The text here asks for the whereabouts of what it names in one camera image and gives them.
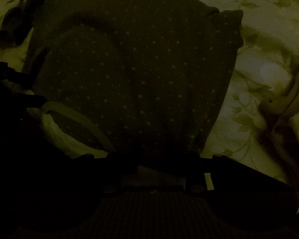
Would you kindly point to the dark polka-dot garment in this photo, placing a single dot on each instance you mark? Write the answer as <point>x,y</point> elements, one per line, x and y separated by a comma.
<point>152,75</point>

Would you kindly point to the small dark cloth item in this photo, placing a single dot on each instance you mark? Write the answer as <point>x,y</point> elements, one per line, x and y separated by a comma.
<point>18,22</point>

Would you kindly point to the floral leaf-print bed duvet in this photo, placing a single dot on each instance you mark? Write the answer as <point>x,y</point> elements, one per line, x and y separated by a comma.
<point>266,66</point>

